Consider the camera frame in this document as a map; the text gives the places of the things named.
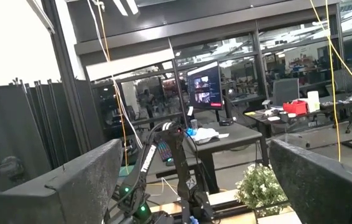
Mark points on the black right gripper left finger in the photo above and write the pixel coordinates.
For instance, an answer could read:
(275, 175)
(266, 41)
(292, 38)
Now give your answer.
(70, 193)

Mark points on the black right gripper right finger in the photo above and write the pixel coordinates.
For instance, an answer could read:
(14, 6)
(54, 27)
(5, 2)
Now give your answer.
(325, 193)

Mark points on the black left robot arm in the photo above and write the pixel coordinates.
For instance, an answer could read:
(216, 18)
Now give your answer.
(176, 146)

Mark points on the black computer mouse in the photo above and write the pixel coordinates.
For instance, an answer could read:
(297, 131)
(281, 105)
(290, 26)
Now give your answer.
(169, 161)

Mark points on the dark grey keyboard desk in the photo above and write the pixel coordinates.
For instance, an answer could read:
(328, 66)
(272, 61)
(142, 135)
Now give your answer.
(157, 169)

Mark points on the green potted plant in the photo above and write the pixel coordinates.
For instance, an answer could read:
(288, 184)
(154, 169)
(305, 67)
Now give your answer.
(260, 186)

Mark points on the backlit computer keyboard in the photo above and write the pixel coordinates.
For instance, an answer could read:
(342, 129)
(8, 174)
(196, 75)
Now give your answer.
(164, 151)

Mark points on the white cloth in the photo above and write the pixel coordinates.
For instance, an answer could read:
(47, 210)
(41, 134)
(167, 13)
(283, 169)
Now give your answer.
(204, 134)

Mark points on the grey drinking cup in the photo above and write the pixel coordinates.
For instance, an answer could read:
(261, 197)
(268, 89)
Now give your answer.
(194, 124)

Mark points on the dark grey monitor desk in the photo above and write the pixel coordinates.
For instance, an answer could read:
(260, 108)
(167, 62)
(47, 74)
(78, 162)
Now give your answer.
(241, 133)

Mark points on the black office desk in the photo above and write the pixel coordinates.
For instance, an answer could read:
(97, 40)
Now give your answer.
(334, 107)

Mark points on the red box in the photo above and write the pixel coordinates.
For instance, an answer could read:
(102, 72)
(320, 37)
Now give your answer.
(294, 107)

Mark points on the dark folding partition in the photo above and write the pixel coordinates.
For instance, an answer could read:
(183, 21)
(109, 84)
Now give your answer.
(8, 124)

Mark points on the grey mesh office chair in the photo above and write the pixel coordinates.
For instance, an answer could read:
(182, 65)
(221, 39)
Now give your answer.
(345, 81)

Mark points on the black computer monitor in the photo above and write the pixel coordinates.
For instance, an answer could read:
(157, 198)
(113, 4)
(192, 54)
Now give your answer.
(205, 87)

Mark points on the black table frame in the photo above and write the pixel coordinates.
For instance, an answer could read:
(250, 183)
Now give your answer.
(232, 208)

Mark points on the black frame post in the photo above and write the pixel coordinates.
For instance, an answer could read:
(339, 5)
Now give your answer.
(67, 77)

